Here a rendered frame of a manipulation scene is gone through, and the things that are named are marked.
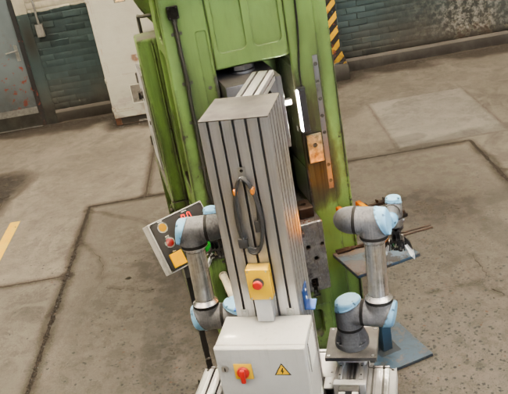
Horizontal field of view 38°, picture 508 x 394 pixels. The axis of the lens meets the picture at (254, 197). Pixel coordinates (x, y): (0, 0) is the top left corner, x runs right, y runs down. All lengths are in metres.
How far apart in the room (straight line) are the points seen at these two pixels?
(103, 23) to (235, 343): 6.93
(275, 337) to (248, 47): 1.77
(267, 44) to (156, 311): 2.27
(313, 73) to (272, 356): 1.88
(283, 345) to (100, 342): 2.73
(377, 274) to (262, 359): 0.67
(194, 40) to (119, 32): 5.41
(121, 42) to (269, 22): 5.45
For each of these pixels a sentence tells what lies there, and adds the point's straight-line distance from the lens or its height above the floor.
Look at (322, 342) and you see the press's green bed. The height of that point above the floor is 0.09.
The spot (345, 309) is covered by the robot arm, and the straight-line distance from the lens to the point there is 3.19.
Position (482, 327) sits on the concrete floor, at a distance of 4.80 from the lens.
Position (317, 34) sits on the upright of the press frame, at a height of 1.90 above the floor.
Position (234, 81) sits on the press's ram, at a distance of 3.93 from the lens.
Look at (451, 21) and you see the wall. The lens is 10.37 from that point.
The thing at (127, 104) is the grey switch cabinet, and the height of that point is 0.27.
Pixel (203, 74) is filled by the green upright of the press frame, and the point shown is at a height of 1.82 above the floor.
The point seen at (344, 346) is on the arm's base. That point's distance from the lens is 3.29.
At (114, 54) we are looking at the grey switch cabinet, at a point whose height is 0.91.
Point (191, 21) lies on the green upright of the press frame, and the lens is 3.89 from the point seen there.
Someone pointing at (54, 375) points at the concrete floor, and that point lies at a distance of 5.10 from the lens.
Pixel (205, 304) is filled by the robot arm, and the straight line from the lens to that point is 3.31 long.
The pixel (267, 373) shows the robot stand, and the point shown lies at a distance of 2.76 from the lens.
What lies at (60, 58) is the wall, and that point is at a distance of 10.14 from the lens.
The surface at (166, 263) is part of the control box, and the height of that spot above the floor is 1.01.
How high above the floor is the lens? 2.81
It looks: 24 degrees down
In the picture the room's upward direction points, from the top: 10 degrees counter-clockwise
